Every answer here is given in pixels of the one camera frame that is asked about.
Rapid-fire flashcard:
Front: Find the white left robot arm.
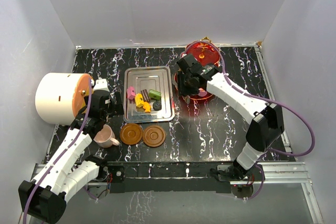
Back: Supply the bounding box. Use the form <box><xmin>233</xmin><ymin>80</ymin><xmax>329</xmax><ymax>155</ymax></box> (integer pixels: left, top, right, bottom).
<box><xmin>18</xmin><ymin>90</ymin><xmax>124</xmax><ymax>223</ymax></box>

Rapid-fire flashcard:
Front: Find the pink square cake block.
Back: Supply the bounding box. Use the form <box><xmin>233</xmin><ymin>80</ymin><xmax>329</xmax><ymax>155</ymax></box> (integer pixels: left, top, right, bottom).
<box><xmin>127</xmin><ymin>86</ymin><xmax>136</xmax><ymax>100</ymax></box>

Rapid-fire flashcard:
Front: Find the orange fish shaped pastry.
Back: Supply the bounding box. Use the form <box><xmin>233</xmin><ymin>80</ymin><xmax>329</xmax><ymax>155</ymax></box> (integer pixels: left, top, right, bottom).
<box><xmin>142</xmin><ymin>102</ymin><xmax>151</xmax><ymax>113</ymax></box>

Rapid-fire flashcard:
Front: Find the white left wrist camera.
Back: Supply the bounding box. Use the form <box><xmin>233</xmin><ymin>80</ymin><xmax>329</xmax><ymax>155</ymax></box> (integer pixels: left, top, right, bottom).
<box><xmin>93</xmin><ymin>79</ymin><xmax>110</xmax><ymax>92</ymax></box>

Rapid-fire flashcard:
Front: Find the pink ceramic cup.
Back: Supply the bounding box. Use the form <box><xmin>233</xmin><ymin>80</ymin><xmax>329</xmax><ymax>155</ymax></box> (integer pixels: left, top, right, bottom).
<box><xmin>93</xmin><ymin>124</ymin><xmax>120</xmax><ymax>148</ymax></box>

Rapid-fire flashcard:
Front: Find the brown wooden coaster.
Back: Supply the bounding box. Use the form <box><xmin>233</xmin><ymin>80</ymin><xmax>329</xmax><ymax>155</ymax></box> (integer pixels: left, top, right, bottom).
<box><xmin>142</xmin><ymin>125</ymin><xmax>166</xmax><ymax>147</ymax></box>
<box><xmin>120</xmin><ymin>123</ymin><xmax>143</xmax><ymax>145</ymax></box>

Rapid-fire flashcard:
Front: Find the red three-tier cake stand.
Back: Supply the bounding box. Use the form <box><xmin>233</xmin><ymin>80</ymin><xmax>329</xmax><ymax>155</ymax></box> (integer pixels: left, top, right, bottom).
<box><xmin>180</xmin><ymin>37</ymin><xmax>221</xmax><ymax>100</ymax></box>

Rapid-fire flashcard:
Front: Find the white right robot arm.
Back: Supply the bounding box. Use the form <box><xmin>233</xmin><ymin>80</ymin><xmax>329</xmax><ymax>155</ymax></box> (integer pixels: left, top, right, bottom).
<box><xmin>177</xmin><ymin>54</ymin><xmax>285</xmax><ymax>180</ymax></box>

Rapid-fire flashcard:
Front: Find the brown chocolate layered cake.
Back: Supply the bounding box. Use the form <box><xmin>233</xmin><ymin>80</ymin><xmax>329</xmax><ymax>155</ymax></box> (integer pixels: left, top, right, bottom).
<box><xmin>141</xmin><ymin>89</ymin><xmax>151</xmax><ymax>103</ymax></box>

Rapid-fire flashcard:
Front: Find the brown wooden coaster left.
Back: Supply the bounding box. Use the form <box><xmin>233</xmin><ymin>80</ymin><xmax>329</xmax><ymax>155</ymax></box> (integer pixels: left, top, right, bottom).
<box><xmin>120</xmin><ymin>123</ymin><xmax>143</xmax><ymax>145</ymax></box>

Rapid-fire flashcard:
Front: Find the white cylindrical drum container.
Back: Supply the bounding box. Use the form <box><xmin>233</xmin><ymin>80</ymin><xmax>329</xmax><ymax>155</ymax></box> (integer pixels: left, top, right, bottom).
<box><xmin>35</xmin><ymin>73</ymin><xmax>92</xmax><ymax>126</ymax></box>

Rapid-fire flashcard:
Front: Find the aluminium frame rail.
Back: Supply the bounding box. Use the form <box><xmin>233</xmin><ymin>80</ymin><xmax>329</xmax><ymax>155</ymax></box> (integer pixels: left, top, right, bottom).
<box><xmin>255</xmin><ymin>41</ymin><xmax>324</xmax><ymax>223</ymax></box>

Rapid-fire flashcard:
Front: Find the silver metal tray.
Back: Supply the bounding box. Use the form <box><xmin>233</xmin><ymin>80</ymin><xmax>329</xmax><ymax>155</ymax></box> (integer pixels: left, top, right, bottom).
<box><xmin>123</xmin><ymin>66</ymin><xmax>175</xmax><ymax>123</ymax></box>

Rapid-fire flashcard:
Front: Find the yellow orange cake piece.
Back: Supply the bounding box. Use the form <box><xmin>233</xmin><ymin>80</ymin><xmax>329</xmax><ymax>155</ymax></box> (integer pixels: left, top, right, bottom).
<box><xmin>134</xmin><ymin>93</ymin><xmax>144</xmax><ymax>108</ymax></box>

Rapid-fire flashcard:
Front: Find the salmon pink cake piece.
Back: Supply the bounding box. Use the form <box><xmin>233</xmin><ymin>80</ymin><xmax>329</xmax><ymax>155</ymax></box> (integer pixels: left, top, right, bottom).
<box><xmin>198</xmin><ymin>89</ymin><xmax>207</xmax><ymax>97</ymax></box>

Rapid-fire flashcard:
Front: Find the green striped macaron cake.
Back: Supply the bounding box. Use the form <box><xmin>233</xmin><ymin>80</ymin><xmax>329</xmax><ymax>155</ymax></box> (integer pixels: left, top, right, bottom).
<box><xmin>148</xmin><ymin>89</ymin><xmax>162</xmax><ymax>101</ymax></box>

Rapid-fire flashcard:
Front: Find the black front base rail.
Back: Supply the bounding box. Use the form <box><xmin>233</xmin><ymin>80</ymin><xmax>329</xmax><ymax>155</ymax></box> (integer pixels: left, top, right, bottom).
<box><xmin>106</xmin><ymin>161</ymin><xmax>266</xmax><ymax>195</ymax></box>

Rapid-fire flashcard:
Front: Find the dark chocolate cookie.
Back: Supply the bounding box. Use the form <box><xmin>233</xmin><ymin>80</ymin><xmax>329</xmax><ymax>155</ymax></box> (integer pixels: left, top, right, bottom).
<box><xmin>153</xmin><ymin>101</ymin><xmax>162</xmax><ymax>111</ymax></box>

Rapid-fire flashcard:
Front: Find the brown wooden coaster right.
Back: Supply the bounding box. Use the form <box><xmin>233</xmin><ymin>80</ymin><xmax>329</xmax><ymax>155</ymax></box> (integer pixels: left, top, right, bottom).
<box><xmin>142</xmin><ymin>125</ymin><xmax>166</xmax><ymax>147</ymax></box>

